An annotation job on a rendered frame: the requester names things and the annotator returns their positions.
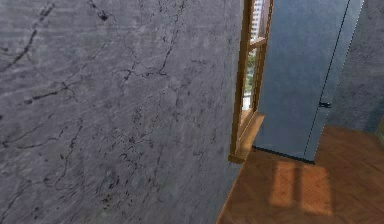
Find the wooden framed window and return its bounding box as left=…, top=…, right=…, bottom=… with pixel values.
left=228, top=0, right=275, bottom=165

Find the blue-grey room door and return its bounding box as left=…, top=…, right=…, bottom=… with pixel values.
left=252, top=0, right=366, bottom=165

